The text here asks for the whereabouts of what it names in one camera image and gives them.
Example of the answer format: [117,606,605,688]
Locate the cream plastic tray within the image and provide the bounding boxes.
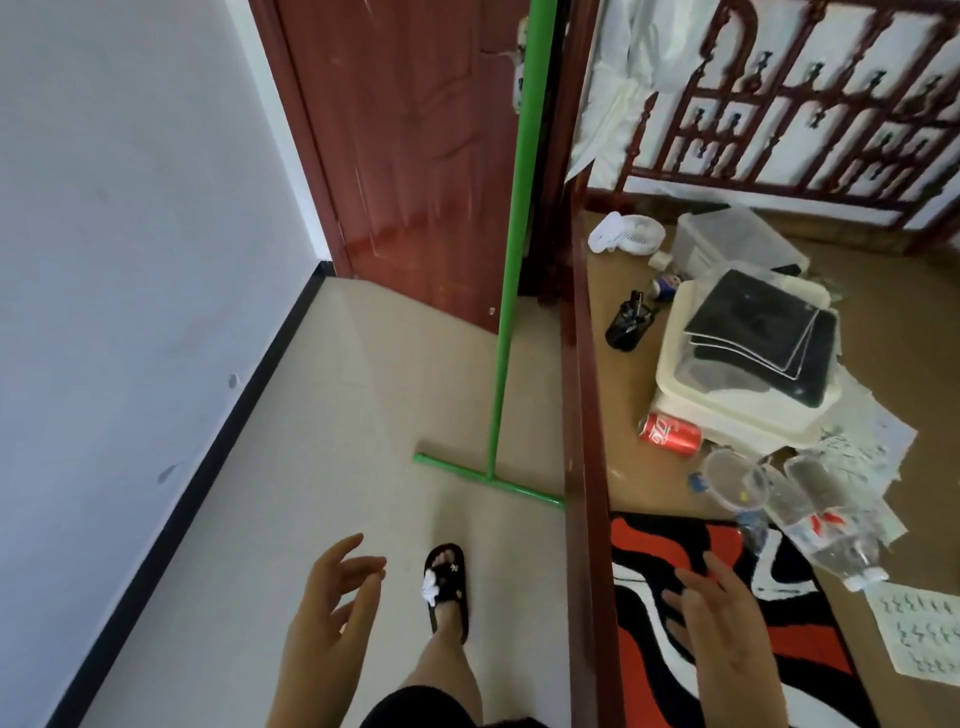
[654,262,846,453]

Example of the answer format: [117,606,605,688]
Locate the black slipper with white flower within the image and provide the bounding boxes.
[422,543,471,646]

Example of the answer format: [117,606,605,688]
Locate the red-brown door frame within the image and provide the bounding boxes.
[249,0,355,280]

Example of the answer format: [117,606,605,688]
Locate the black pen holder cup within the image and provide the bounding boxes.
[604,291,658,353]

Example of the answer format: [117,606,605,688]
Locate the white cloth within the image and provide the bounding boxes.
[566,0,723,183]

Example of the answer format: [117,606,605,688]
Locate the person's left hand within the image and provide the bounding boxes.
[287,534,388,680]

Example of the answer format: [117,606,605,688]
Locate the small white fan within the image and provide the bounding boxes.
[587,212,667,258]

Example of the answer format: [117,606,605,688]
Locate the red-brown wooden bed board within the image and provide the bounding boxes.
[553,0,628,728]

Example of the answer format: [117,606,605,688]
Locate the person's right hand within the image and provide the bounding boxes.
[661,551,785,710]

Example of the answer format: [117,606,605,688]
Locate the crumpled white papers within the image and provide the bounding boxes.
[810,366,921,549]

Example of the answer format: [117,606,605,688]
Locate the red black white rug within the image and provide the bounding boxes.
[609,512,883,728]

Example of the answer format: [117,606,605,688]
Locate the carved red-brown wooden headboard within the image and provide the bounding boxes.
[585,0,960,258]

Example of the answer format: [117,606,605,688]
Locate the small clear plastic bottle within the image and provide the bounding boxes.
[735,463,816,560]

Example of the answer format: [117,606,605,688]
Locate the white door handle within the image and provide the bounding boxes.
[511,18,531,116]

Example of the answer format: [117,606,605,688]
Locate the person's left forearm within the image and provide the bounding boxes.
[266,663,363,728]

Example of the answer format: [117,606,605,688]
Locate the red soda can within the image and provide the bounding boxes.
[637,412,704,457]

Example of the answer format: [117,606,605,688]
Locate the clear plastic storage box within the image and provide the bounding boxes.
[669,206,813,285]

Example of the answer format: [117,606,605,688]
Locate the red-brown wooden door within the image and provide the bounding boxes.
[273,0,535,335]

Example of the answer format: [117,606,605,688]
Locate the person's leg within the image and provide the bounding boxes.
[405,549,486,725]

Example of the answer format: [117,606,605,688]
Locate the black shorts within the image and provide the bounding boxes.
[360,684,555,728]

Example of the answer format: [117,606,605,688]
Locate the white sheet with handwriting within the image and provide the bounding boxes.
[862,581,960,688]

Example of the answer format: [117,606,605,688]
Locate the clear plastic cup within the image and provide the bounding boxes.
[701,448,771,516]

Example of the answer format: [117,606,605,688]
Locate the green floor squeegee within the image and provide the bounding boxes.
[412,0,566,513]

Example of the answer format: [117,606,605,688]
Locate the clear bottle with red label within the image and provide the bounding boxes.
[782,453,891,594]

